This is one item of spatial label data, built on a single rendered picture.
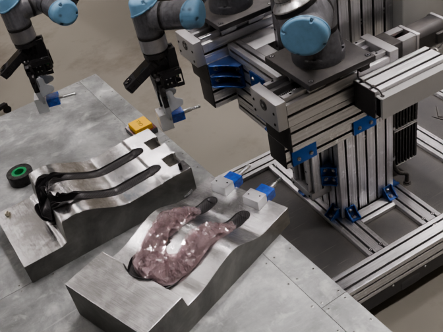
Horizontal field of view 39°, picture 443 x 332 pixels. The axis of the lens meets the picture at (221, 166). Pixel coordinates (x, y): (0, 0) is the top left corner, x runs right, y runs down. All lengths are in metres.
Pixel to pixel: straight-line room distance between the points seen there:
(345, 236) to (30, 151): 1.16
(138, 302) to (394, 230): 1.28
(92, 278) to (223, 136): 1.99
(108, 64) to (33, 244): 2.74
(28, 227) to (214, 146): 1.69
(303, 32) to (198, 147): 1.83
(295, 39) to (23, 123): 1.14
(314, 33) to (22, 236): 0.91
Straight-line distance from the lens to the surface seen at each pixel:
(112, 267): 1.46
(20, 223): 1.77
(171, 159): 1.78
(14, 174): 2.01
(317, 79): 1.69
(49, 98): 2.11
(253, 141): 3.25
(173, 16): 1.63
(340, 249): 2.34
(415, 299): 2.47
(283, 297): 1.45
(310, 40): 1.55
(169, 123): 1.83
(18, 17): 1.97
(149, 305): 1.36
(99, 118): 2.19
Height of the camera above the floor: 1.92
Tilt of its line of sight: 38 degrees down
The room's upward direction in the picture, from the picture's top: 12 degrees counter-clockwise
